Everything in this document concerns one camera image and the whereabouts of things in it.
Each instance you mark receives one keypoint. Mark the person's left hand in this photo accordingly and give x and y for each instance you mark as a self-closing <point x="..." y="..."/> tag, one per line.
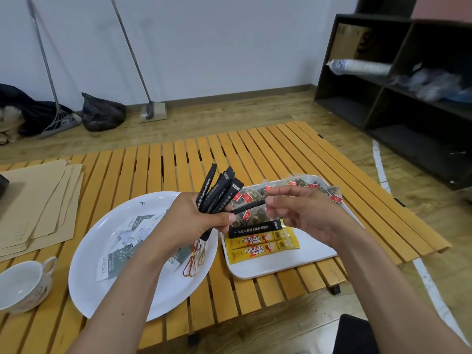
<point x="184" y="224"/>

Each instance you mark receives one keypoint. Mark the person's right hand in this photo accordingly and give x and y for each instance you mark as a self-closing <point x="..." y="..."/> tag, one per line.
<point x="317" y="213"/>

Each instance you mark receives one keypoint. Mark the bunch of tan rubber bands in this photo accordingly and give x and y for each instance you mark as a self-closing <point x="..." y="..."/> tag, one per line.
<point x="191" y="263"/>

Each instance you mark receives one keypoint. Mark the pile of black coffee sticks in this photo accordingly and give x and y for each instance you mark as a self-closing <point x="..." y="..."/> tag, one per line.
<point x="217" y="191"/>

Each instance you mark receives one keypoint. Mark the white plastic tray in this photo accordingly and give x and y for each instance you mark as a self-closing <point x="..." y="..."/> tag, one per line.
<point x="280" y="265"/>

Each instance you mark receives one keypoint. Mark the row of tea bags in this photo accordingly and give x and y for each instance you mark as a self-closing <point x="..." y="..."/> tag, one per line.
<point x="250" y="195"/>

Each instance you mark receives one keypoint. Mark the yellow sachet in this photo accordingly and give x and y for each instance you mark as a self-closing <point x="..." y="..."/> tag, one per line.
<point x="258" y="251"/>

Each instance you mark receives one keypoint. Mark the white green sachets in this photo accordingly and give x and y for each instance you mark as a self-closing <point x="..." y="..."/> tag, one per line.
<point x="118" y="259"/>

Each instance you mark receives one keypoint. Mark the person's right forearm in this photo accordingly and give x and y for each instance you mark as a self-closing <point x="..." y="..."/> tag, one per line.
<point x="391" y="298"/>

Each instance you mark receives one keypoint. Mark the person's left forearm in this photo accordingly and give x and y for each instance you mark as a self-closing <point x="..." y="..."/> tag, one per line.
<point x="118" y="306"/>

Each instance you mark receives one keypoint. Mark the person's black trousers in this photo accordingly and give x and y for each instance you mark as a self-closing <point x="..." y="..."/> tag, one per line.
<point x="354" y="335"/>

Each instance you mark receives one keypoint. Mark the white round bowl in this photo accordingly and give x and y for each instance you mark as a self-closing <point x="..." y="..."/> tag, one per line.
<point x="110" y="224"/>

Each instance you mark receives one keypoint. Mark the white floor tape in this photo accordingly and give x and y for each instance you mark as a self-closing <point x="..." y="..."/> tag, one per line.
<point x="380" y="169"/>

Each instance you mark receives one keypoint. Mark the black table leg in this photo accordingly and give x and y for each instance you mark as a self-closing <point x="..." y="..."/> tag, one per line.
<point x="335" y="289"/>

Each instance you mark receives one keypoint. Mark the black shelf unit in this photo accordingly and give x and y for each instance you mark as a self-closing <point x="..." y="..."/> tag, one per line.
<point x="405" y="143"/>

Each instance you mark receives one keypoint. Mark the small black garbage bag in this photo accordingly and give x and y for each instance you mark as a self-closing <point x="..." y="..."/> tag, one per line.
<point x="103" y="114"/>

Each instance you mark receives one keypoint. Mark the stack of brown envelopes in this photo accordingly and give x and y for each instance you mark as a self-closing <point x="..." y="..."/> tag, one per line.
<point x="33" y="206"/>

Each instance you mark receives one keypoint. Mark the sleeve of white paper cups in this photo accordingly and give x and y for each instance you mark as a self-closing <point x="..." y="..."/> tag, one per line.
<point x="361" y="67"/>

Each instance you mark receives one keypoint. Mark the white teacup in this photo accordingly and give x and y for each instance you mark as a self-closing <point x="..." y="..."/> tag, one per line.
<point x="22" y="283"/>

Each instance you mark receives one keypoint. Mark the brown cardboard box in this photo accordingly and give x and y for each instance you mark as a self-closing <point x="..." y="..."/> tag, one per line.
<point x="346" y="42"/>

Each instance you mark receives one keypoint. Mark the black cardboard box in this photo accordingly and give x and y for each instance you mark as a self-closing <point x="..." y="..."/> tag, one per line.
<point x="3" y="184"/>

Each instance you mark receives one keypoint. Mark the large black bag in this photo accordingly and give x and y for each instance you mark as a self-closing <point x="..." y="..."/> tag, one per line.
<point x="33" y="114"/>

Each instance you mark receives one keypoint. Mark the pink storage bin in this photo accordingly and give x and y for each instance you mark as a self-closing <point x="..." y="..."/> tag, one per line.
<point x="442" y="9"/>

